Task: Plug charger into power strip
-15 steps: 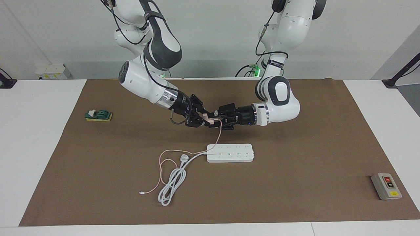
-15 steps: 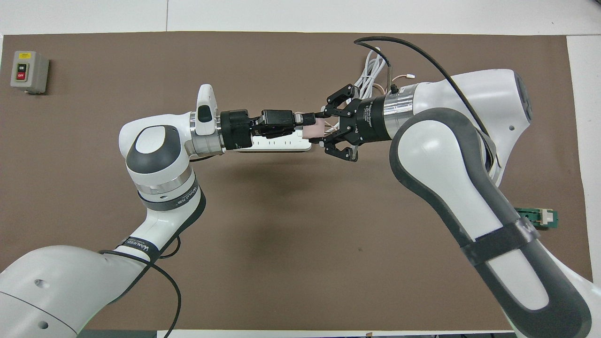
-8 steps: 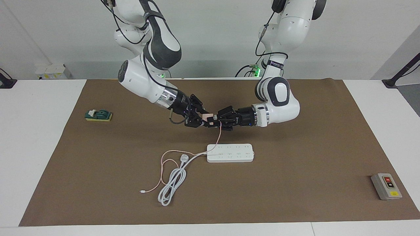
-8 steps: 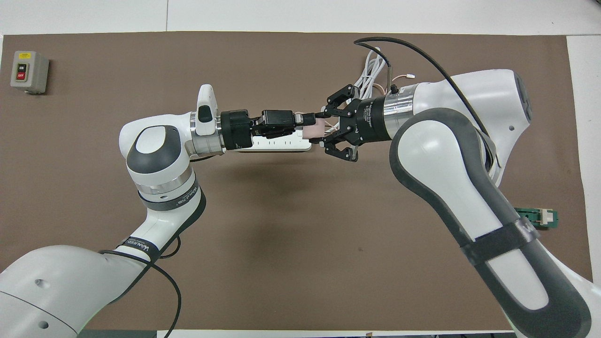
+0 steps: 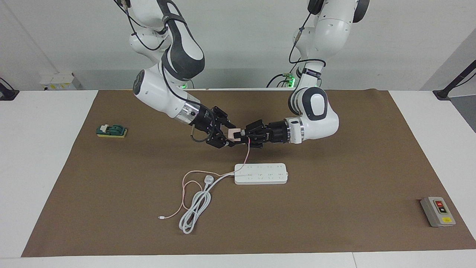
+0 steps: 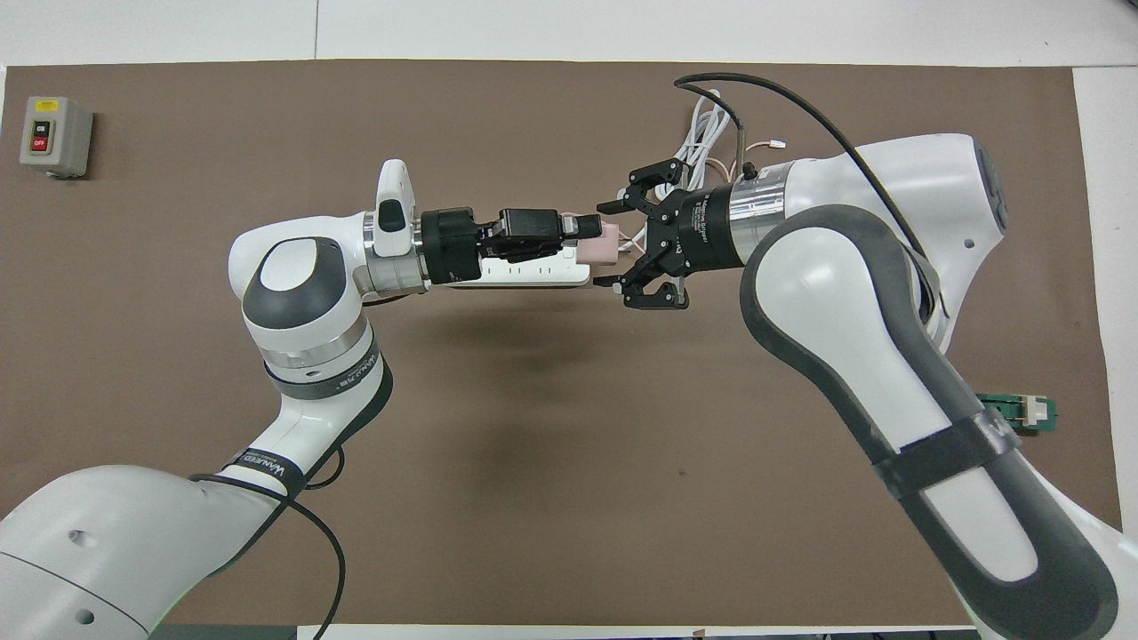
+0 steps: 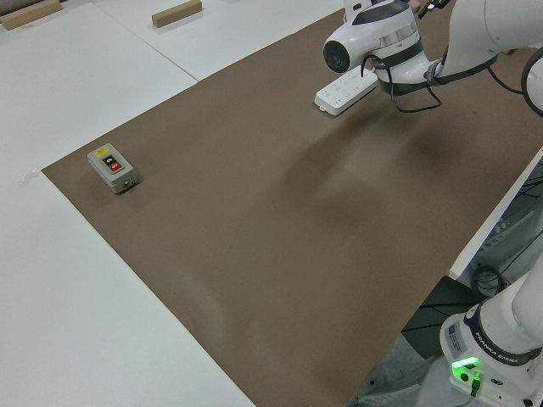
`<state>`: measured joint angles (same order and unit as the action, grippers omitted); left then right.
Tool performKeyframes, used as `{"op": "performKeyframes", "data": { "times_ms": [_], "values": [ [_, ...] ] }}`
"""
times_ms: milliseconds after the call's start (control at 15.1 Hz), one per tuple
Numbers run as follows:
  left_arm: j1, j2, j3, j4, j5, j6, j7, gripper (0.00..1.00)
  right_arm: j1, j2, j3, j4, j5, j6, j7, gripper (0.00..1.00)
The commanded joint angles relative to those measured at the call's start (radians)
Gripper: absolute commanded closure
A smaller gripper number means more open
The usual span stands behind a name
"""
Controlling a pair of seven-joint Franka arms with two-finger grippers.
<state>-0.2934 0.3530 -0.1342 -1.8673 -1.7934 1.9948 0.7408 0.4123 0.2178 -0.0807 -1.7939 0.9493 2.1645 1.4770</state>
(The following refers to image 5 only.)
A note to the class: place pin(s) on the white power strip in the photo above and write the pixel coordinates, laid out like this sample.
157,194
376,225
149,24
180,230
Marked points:
260,174

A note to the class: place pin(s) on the white box with yellow labels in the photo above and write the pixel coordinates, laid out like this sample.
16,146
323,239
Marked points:
59,82

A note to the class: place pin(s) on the brown table mat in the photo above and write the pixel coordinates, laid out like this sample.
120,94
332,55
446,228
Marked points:
297,223

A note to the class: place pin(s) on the green knife switch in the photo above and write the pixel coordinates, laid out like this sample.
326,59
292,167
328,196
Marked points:
113,130

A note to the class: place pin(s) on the black camera stand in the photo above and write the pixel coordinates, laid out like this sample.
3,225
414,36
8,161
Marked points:
442,93

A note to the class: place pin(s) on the pink charger adapter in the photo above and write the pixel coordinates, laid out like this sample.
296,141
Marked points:
235,134

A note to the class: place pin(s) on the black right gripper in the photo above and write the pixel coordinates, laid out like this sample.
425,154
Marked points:
207,123

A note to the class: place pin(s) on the grey push button box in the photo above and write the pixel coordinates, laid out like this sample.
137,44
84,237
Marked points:
438,212

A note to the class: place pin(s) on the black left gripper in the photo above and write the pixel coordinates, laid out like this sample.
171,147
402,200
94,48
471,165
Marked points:
273,133

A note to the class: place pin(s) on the black table clamp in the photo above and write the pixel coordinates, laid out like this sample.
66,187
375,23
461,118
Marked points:
7,95

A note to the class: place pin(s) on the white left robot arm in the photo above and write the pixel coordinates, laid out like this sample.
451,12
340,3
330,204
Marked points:
316,108

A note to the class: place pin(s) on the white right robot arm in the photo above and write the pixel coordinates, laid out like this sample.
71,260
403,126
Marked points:
156,93

